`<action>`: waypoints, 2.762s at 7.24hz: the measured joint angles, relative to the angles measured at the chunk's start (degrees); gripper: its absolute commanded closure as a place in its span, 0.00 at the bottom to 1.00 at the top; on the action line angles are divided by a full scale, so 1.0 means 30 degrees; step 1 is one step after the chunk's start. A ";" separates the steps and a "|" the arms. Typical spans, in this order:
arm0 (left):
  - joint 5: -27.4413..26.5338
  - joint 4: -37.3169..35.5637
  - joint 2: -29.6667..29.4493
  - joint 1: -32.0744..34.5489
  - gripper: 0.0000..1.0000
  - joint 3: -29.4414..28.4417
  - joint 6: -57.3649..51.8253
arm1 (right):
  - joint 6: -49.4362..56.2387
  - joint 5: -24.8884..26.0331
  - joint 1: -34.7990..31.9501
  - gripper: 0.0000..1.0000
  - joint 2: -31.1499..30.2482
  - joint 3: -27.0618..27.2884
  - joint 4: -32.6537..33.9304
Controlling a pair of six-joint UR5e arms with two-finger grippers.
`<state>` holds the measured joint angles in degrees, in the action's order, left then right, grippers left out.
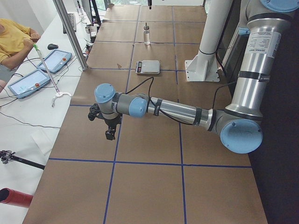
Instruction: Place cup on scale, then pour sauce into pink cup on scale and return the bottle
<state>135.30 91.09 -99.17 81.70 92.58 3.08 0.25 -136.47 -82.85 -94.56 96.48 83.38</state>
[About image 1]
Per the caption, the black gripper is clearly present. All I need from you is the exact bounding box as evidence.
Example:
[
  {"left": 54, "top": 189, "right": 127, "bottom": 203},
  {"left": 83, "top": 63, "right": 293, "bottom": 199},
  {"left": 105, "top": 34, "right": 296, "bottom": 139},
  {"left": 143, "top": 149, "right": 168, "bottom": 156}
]
[{"left": 104, "top": 114, "right": 121, "bottom": 140}]

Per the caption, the clear sauce bottle metal cap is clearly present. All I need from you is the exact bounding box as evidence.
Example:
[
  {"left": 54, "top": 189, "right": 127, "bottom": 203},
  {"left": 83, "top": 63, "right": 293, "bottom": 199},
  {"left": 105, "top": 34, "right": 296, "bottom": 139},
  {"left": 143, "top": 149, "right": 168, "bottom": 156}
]
[{"left": 142, "top": 22, "right": 151, "bottom": 46}]

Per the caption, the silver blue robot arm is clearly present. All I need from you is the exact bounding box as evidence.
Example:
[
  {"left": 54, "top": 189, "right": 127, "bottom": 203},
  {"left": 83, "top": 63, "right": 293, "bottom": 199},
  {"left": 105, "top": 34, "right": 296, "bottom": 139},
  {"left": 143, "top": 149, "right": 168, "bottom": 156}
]
[{"left": 88, "top": 0, "right": 299, "bottom": 154}]

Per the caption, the silver digital kitchen scale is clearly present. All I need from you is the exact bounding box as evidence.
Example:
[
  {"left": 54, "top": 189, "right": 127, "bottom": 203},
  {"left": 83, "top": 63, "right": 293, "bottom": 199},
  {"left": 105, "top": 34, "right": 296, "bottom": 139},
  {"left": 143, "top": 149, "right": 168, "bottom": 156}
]
[{"left": 135, "top": 60, "right": 160, "bottom": 75}]

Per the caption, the white curved stand base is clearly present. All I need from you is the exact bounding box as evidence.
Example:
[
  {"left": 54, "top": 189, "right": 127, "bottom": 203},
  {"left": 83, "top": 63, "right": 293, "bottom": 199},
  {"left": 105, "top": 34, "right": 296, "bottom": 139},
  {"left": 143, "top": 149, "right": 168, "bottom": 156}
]
[{"left": 51, "top": 91, "right": 72, "bottom": 108}]

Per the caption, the white paper sheet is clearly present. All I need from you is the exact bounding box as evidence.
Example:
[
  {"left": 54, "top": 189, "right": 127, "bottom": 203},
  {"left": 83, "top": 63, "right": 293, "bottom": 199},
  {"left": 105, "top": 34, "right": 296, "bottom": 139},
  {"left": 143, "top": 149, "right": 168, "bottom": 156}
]
[{"left": 31, "top": 129, "right": 53, "bottom": 154}]

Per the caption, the near blue teach pendant tablet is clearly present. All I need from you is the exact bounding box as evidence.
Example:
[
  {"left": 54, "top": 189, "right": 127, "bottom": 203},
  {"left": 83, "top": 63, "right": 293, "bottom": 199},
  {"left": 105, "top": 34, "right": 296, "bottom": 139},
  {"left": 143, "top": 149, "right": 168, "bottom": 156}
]
[{"left": 8, "top": 69, "right": 50, "bottom": 99}]

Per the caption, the blue teach pendant tablet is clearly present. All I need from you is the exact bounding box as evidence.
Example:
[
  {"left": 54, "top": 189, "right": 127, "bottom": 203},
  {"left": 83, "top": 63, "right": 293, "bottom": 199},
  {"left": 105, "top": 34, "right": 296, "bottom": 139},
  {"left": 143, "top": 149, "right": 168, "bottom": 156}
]
[
  {"left": 8, "top": 69, "right": 50, "bottom": 99},
  {"left": 43, "top": 49, "right": 72, "bottom": 74}
]

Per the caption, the far blue teach pendant tablet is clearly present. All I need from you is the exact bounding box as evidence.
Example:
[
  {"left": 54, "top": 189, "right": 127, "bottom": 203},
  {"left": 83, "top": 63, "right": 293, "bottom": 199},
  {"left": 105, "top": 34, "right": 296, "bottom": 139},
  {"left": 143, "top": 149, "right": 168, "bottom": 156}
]
[{"left": 43, "top": 49, "right": 72, "bottom": 74}]

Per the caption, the black computer mouse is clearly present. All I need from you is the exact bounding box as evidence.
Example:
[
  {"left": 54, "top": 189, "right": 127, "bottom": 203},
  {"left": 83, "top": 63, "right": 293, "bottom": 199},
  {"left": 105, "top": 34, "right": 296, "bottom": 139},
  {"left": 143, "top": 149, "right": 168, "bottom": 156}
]
[{"left": 47, "top": 43, "right": 59, "bottom": 50}]

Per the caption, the black tripod pole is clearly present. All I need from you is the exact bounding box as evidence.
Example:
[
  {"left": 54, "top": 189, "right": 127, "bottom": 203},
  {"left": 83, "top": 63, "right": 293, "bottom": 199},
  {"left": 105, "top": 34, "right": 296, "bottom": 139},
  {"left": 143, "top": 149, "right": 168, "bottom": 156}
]
[{"left": 0, "top": 150, "right": 45, "bottom": 170}]

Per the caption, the silver rod green tip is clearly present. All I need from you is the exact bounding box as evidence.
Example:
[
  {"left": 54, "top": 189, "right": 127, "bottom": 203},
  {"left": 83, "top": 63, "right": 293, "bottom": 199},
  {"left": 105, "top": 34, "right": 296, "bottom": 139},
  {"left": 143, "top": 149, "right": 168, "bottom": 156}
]
[{"left": 33, "top": 44, "right": 60, "bottom": 94}]

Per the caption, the red cylinder tube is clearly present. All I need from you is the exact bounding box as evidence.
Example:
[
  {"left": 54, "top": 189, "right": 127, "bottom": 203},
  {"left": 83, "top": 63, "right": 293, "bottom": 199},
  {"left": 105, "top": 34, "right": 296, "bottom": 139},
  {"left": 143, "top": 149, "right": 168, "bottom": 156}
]
[{"left": 0, "top": 188, "right": 33, "bottom": 208}]

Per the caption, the black keyboard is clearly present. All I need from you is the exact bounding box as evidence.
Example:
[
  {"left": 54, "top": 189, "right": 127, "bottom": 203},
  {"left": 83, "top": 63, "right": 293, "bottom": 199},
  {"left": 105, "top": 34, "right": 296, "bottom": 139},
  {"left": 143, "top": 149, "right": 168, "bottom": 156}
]
[{"left": 63, "top": 13, "right": 77, "bottom": 34}]

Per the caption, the person in yellow shirt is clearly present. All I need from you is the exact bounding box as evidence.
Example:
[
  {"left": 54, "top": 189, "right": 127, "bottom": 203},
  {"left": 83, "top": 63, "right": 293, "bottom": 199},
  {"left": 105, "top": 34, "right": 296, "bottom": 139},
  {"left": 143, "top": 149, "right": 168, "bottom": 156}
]
[{"left": 0, "top": 18, "right": 42, "bottom": 94}]

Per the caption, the black monitor panel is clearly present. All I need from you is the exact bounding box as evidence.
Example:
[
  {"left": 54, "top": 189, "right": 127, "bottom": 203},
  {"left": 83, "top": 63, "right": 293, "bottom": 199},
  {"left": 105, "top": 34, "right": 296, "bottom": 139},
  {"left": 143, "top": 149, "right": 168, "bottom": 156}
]
[{"left": 216, "top": 0, "right": 243, "bottom": 78}]

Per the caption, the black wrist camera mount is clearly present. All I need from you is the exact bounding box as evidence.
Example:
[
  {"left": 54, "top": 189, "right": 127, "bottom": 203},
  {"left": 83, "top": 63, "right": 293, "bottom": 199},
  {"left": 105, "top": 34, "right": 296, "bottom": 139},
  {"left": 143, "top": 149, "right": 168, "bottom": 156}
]
[{"left": 88, "top": 104, "right": 103, "bottom": 121}]

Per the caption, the aluminium frame post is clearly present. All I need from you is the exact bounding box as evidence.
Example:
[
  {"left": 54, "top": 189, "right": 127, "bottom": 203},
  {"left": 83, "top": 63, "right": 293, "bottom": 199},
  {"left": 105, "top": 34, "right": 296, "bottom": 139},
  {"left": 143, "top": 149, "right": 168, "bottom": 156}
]
[{"left": 53, "top": 0, "right": 88, "bottom": 71}]

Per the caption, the black cable on white desk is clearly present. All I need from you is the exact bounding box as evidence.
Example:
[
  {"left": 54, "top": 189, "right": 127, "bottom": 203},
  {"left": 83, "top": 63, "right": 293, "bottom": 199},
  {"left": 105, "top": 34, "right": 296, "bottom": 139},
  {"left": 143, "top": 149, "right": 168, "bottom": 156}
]
[{"left": 0, "top": 53, "right": 71, "bottom": 129}]

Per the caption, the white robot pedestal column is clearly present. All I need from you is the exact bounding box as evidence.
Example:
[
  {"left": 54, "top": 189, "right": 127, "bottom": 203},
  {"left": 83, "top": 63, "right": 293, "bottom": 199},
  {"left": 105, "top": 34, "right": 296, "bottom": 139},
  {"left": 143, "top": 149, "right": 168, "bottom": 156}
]
[{"left": 185, "top": 0, "right": 233, "bottom": 82}]

